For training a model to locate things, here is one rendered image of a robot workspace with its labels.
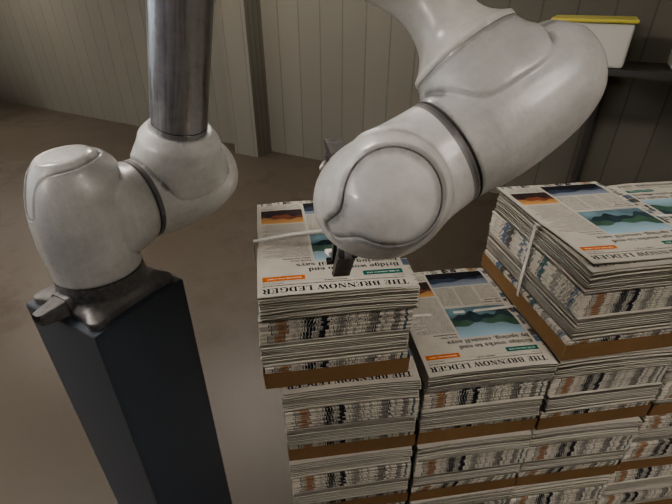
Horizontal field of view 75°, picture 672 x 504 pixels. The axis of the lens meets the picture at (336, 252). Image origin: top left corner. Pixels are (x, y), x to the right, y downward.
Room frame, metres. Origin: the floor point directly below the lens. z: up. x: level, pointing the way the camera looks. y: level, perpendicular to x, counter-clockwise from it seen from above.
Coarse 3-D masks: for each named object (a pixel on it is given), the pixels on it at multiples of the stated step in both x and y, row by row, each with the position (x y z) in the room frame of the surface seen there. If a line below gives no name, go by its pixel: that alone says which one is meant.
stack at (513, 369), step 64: (448, 320) 0.80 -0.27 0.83; (512, 320) 0.80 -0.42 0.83; (320, 384) 0.61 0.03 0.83; (384, 384) 0.61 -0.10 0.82; (448, 384) 0.64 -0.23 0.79; (512, 384) 0.66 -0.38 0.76; (576, 384) 0.68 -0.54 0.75; (640, 384) 0.70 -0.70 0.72; (448, 448) 0.63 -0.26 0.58; (512, 448) 0.66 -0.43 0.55; (576, 448) 0.68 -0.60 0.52; (640, 448) 0.71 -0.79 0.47
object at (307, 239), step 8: (280, 232) 0.81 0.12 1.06; (288, 232) 0.81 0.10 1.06; (272, 240) 0.78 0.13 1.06; (280, 240) 0.78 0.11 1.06; (288, 240) 0.78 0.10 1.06; (296, 240) 0.78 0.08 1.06; (304, 240) 0.78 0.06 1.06; (312, 240) 0.78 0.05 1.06; (320, 240) 0.78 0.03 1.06; (328, 240) 0.77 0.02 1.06; (264, 248) 0.74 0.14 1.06
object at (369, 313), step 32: (288, 256) 0.71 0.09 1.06; (320, 256) 0.71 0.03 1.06; (288, 288) 0.61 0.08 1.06; (320, 288) 0.61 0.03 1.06; (352, 288) 0.61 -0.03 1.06; (384, 288) 0.62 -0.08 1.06; (416, 288) 0.63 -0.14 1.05; (288, 320) 0.60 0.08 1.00; (320, 320) 0.60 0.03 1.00; (352, 320) 0.62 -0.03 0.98; (384, 320) 0.63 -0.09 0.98; (288, 352) 0.60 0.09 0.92; (320, 352) 0.61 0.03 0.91; (352, 352) 0.62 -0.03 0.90; (384, 352) 0.63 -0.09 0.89
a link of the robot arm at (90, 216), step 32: (32, 160) 0.67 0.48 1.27; (64, 160) 0.66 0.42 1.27; (96, 160) 0.68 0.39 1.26; (32, 192) 0.63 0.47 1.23; (64, 192) 0.63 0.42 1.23; (96, 192) 0.65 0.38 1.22; (128, 192) 0.69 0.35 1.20; (32, 224) 0.62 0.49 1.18; (64, 224) 0.61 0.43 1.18; (96, 224) 0.63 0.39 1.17; (128, 224) 0.67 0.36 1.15; (160, 224) 0.72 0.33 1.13; (64, 256) 0.61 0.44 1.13; (96, 256) 0.62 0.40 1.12; (128, 256) 0.66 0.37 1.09
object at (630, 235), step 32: (512, 192) 1.00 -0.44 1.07; (544, 192) 1.01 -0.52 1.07; (576, 192) 1.01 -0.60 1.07; (608, 192) 1.01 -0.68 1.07; (544, 224) 0.83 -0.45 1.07; (576, 224) 0.84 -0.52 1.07; (608, 224) 0.84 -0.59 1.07; (640, 224) 0.84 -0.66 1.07; (608, 256) 0.70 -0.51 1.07; (640, 256) 0.70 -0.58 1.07
